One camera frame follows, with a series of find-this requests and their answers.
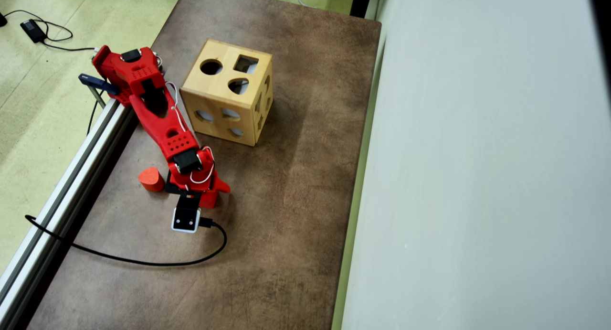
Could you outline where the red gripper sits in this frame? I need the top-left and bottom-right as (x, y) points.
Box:
(165, 164), (232, 197)

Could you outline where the wooden shape sorter box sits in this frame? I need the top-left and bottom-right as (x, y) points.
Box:
(179, 39), (274, 147)

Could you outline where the orange teardrop block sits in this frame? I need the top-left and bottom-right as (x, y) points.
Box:
(138, 166), (165, 193)

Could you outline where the blue clamp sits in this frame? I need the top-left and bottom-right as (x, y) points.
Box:
(78, 74), (120, 109)

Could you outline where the black power adapter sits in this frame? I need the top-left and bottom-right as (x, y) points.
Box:
(20, 19), (48, 44)

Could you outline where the white servo wire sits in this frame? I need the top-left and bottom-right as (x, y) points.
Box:
(190, 146), (216, 185)
(165, 81), (188, 133)

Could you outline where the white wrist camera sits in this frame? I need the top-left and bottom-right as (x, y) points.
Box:
(171, 195), (202, 234)

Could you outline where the thick black camera cable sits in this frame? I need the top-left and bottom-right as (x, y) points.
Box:
(25, 214), (228, 267)

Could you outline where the thin black base cable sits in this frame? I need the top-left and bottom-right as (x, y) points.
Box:
(87, 100), (100, 135)

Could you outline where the aluminium profile rail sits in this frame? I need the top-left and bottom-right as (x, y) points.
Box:
(0, 98), (139, 330)

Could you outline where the thin black floor cable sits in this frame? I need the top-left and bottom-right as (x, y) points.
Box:
(4, 9), (96, 52)

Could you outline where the dark vertical post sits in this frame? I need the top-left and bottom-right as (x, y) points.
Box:
(350, 0), (374, 19)

